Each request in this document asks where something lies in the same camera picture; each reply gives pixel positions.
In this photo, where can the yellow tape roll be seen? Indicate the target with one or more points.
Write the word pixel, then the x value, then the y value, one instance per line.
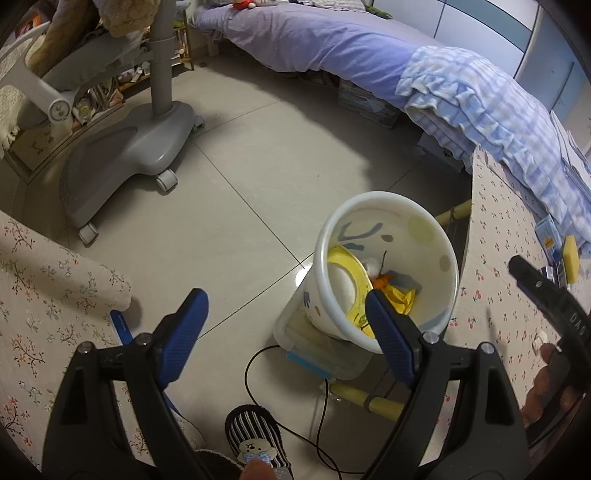
pixel 344 258

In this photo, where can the yellow snack bag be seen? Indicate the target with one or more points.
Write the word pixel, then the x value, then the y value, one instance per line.
pixel 399 297

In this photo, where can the white plastic bucket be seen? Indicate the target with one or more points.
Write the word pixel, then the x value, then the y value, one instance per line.
pixel 415 221

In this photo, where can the person's right hand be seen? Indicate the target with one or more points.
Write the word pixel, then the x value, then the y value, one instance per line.
pixel 535 397

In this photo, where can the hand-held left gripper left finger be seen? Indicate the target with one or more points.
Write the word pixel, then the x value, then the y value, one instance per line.
pixel 184 337

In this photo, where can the wooden toy shelf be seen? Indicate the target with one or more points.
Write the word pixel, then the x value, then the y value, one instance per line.
pixel 180 41

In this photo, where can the brown plush jacket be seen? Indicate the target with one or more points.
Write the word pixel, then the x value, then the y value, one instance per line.
pixel 124 18

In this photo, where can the white tissue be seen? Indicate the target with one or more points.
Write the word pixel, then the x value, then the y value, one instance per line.
pixel 373 266

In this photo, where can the grey wheeled chair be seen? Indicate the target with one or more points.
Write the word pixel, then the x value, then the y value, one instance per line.
pixel 129 143

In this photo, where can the under-bed storage boxes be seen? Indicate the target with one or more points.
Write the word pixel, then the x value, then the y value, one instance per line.
pixel 369 101

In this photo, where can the orange white snack wrapper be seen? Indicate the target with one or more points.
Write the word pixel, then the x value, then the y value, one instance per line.
pixel 384 280

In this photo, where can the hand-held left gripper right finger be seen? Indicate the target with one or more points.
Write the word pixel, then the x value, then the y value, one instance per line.
pixel 388 337

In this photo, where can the striped slipper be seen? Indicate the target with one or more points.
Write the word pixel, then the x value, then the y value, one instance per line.
pixel 254 434

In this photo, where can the clear plastic storage box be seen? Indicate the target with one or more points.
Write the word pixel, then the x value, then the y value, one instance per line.
pixel 314 355

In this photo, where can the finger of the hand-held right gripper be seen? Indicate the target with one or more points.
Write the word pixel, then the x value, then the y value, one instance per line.
pixel 531 277

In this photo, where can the blue foil wrapper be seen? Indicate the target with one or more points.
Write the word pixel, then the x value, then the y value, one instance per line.
pixel 556 274

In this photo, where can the blue plaid ruffled blanket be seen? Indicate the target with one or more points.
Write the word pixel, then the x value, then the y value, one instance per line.
pixel 485 106

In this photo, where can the person's left hand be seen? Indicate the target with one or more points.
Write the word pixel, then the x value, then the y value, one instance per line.
pixel 257 473

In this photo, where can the red white cat plush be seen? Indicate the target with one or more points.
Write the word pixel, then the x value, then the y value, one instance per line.
pixel 242 4

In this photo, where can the yellow sponge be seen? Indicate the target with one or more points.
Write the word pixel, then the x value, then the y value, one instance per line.
pixel 570 258

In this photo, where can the white blue wardrobe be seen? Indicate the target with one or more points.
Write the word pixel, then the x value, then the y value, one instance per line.
pixel 498 32

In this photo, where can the cherry print tablecloth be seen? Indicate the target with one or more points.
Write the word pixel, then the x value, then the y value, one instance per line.
pixel 498 240

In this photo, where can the floral print cloth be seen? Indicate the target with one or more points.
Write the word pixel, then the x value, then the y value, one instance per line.
pixel 46 286

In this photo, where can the green plush toy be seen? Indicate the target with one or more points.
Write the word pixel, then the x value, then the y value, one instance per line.
pixel 378 11

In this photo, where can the bed with purple sheet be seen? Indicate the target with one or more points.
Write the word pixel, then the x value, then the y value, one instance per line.
pixel 300 41

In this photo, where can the light blue milk carton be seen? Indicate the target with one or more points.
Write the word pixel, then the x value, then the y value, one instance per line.
pixel 548 235

